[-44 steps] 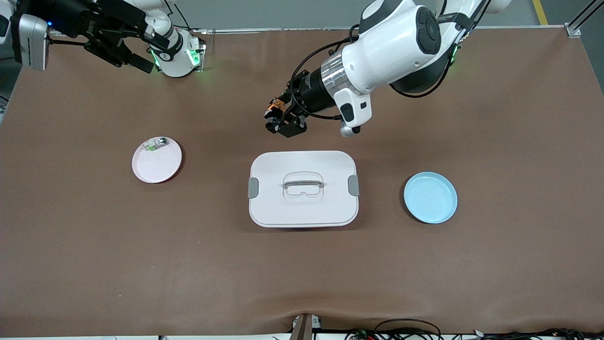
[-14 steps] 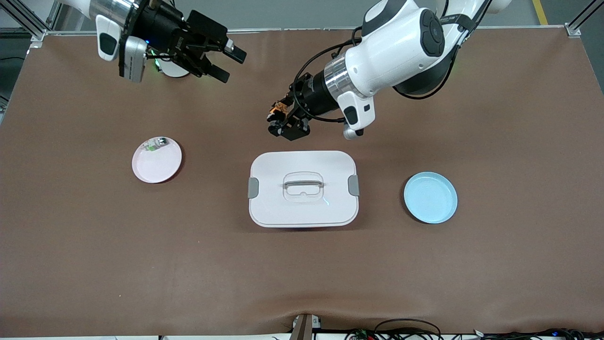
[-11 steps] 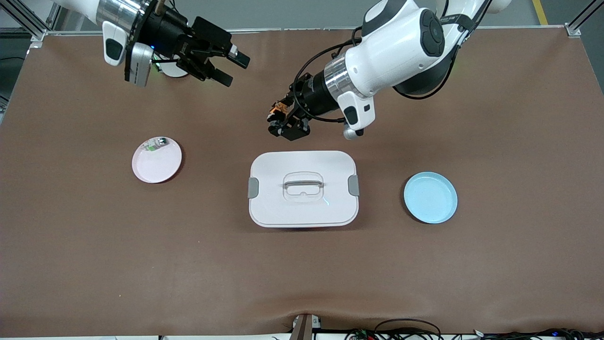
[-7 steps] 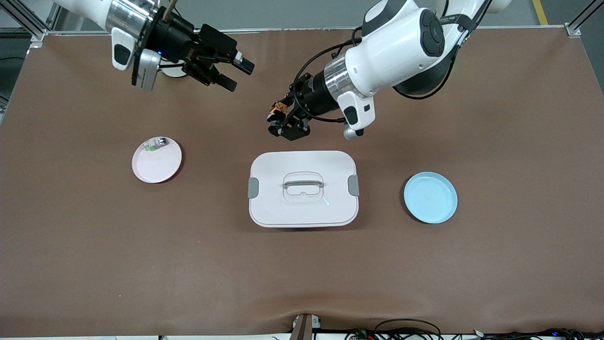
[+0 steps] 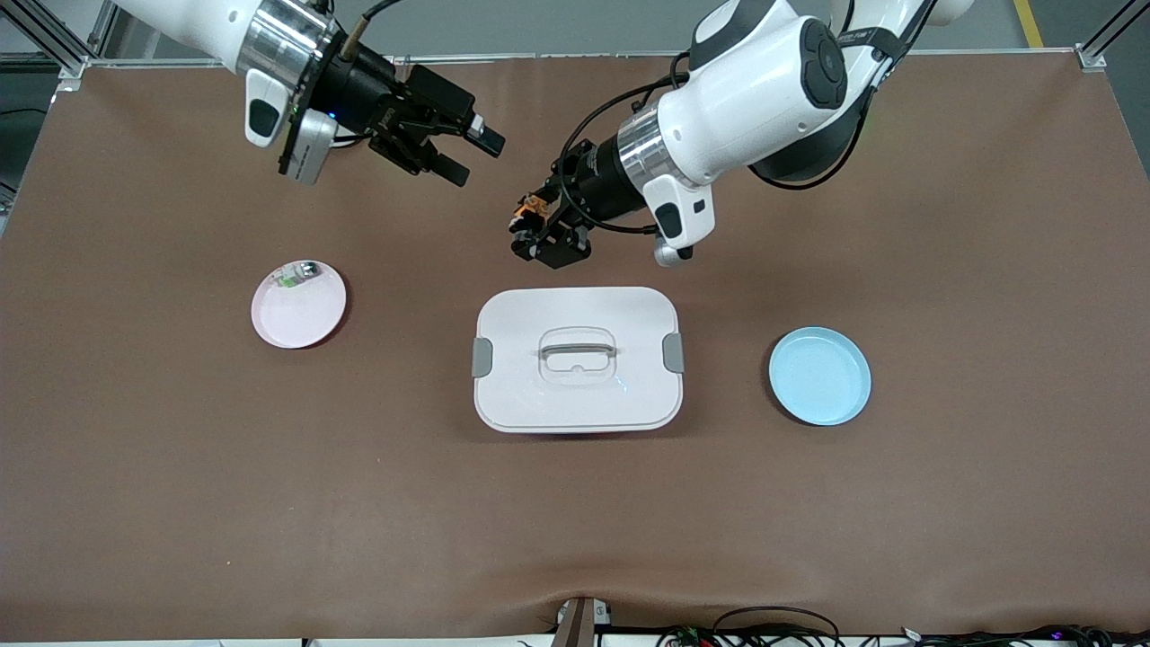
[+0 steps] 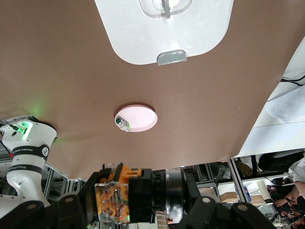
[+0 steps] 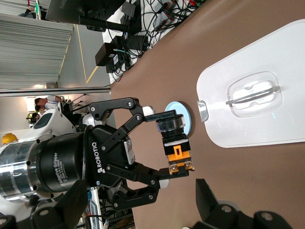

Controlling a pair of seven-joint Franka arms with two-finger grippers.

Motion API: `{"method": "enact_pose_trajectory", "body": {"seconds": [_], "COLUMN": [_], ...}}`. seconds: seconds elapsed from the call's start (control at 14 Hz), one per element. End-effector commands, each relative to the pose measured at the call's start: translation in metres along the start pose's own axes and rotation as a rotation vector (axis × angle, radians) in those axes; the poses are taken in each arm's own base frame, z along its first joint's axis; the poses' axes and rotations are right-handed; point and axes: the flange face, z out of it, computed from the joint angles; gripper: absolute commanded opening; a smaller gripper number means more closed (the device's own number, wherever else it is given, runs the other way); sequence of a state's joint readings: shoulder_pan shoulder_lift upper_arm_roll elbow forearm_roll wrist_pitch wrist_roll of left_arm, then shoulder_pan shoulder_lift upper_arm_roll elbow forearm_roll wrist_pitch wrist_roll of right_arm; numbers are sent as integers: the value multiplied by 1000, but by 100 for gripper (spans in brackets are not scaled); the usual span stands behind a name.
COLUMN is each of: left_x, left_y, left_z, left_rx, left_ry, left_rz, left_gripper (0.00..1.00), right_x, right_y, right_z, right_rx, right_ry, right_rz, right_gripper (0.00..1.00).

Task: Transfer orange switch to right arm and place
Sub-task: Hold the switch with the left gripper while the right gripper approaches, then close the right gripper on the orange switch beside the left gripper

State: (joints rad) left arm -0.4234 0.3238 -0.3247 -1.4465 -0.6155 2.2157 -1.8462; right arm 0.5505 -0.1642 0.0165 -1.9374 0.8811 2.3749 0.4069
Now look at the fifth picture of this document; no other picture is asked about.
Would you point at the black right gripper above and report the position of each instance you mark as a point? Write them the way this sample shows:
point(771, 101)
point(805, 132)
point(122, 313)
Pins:
point(362, 93)

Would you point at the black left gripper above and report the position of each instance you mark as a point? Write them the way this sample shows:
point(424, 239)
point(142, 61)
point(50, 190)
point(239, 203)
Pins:
point(600, 183)

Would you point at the orange and black push-button switch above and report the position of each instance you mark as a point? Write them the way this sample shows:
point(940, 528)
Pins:
point(530, 211)

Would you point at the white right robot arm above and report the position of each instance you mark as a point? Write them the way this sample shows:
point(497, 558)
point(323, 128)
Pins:
point(198, 22)

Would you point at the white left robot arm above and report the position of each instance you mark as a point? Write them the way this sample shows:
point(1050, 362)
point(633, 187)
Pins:
point(764, 99)

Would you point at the pink round plate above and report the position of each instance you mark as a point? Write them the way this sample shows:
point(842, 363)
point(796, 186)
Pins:
point(296, 319)

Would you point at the light blue round plate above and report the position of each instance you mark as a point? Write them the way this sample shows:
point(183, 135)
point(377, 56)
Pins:
point(819, 377)

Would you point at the brown table cover mat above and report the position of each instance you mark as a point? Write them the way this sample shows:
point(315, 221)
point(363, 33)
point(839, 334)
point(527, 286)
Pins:
point(575, 521)

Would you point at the aluminium table edge rail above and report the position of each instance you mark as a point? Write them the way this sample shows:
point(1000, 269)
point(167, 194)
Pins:
point(539, 57)

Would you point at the green and clear push-button switch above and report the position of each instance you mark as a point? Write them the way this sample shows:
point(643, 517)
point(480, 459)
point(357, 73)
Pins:
point(301, 270)

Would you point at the aluminium frame post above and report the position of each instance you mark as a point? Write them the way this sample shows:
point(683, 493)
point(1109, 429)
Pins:
point(72, 65)
point(1092, 58)

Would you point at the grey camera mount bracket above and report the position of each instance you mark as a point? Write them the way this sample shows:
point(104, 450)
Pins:
point(579, 624)

